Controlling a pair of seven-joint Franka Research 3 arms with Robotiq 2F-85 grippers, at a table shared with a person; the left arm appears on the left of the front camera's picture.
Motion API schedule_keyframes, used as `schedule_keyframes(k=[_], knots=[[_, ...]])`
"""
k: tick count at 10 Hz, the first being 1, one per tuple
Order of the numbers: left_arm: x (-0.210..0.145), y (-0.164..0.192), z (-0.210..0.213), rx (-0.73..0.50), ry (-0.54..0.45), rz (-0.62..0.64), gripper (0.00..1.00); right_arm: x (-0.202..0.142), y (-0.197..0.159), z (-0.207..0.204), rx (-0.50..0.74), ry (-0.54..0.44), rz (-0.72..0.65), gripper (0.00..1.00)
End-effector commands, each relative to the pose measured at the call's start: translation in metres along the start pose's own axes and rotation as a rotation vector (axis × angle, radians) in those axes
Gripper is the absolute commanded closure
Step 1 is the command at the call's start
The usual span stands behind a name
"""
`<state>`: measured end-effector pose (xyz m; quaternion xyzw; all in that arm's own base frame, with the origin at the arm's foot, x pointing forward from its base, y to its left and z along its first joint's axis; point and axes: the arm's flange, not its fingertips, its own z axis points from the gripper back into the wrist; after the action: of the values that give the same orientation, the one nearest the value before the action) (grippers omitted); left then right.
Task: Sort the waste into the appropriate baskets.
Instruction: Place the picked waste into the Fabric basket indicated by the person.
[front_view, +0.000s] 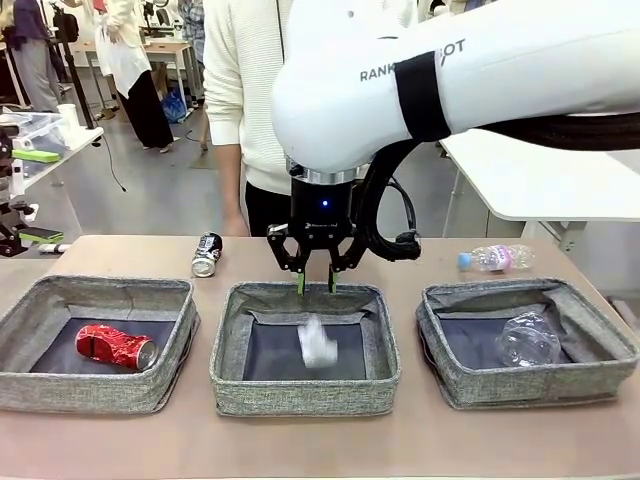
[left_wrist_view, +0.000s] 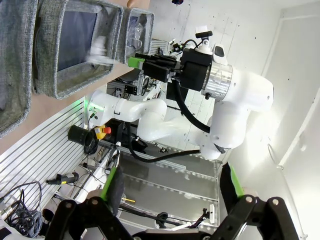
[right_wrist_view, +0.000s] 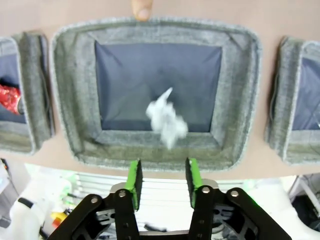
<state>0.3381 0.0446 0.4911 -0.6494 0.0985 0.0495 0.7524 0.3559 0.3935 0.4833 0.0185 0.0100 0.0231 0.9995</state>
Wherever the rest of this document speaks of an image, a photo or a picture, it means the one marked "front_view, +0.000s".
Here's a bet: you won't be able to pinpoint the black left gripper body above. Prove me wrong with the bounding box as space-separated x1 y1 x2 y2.
0 130 14 199

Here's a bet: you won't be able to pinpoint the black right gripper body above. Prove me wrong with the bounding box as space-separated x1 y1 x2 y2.
291 180 355 250

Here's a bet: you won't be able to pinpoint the white paper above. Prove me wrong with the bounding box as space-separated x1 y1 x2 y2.
297 315 339 370

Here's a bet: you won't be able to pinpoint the crushed red soda can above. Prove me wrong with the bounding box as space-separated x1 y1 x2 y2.
74 323 160 371

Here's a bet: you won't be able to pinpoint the clear plastic water bottle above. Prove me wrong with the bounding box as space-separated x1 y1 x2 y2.
457 243 536 274

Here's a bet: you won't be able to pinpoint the clear plastic cup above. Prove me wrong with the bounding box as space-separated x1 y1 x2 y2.
494 310 561 369

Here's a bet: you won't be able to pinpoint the person's right forearm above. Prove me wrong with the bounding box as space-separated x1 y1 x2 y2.
212 142 242 216

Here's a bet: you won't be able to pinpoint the person's right hand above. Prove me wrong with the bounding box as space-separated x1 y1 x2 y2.
223 212 250 237

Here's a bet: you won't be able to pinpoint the clear plastic storage box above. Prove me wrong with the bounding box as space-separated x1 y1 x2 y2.
0 112 69 176

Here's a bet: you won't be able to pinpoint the black trousers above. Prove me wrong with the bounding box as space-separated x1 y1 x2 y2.
243 179 294 238

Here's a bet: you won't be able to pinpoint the white paper cup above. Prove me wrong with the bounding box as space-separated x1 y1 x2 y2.
56 103 79 149

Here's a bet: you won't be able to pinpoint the white table with storage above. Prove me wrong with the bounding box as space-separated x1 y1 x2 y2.
0 112 105 236

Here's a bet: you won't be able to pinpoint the black soda can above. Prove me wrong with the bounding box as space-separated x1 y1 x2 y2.
190 231 224 278

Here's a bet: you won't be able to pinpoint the black tripod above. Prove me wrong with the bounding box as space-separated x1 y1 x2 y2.
49 0 96 130

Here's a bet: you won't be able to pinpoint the bystander in grey trousers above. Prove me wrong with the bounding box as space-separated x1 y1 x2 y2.
0 0 66 114

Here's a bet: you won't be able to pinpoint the bystander in white coat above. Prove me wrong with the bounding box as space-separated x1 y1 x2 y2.
94 0 176 151

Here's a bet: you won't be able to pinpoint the grey fabric basket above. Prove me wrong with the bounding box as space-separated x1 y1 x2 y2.
415 277 640 410
0 274 200 414
209 281 402 418

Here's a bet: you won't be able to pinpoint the blue bag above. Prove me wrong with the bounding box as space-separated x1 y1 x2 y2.
160 91 189 125

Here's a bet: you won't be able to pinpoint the white knit sweater torso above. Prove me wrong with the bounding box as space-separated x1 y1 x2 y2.
202 0 294 194

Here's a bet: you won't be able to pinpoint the wooden top table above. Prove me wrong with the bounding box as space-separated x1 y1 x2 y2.
69 42 196 109

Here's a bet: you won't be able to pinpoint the black clamp mount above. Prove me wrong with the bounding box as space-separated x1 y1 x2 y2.
0 199 39 224

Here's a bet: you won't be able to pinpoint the thin black floor cable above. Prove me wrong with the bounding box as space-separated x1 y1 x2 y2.
92 132 127 194

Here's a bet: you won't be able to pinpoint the black velcro strap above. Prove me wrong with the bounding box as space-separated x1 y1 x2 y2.
397 52 453 144

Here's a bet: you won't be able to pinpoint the black lanyard cable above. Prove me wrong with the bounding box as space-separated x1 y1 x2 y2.
273 0 287 51

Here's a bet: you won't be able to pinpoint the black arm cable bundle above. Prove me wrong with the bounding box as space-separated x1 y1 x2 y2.
352 112 640 261

